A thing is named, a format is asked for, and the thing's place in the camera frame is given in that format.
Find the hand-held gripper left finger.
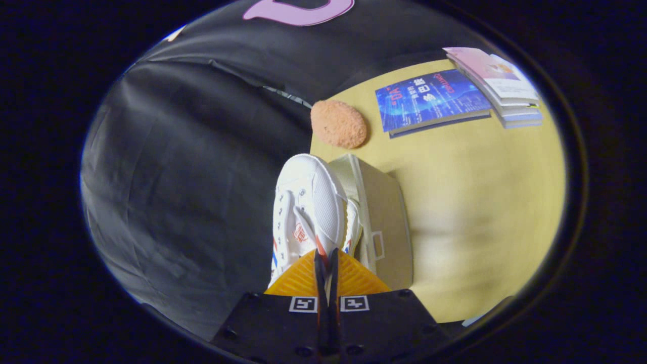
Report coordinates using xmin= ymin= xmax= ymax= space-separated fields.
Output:
xmin=210 ymin=248 xmax=329 ymax=364

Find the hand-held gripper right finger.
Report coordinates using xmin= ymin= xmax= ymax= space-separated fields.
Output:
xmin=329 ymin=248 xmax=450 ymax=364

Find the white canvas shoe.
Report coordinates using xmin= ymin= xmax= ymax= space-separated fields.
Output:
xmin=345 ymin=198 xmax=364 ymax=255
xmin=268 ymin=153 xmax=349 ymax=289

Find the beige storage box white lid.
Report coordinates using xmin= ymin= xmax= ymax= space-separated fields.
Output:
xmin=329 ymin=153 xmax=414 ymax=292

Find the black backdrop cloth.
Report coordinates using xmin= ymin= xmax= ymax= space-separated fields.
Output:
xmin=81 ymin=0 xmax=486 ymax=340

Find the orange fluffy pad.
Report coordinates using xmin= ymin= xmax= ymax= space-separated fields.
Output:
xmin=310 ymin=100 xmax=368 ymax=149

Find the blue cover book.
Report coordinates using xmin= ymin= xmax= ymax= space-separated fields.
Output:
xmin=375 ymin=69 xmax=493 ymax=139

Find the white and blue book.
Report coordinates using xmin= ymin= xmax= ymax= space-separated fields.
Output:
xmin=493 ymin=104 xmax=543 ymax=129

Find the pink cover book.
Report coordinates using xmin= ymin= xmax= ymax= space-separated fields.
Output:
xmin=443 ymin=47 xmax=540 ymax=108

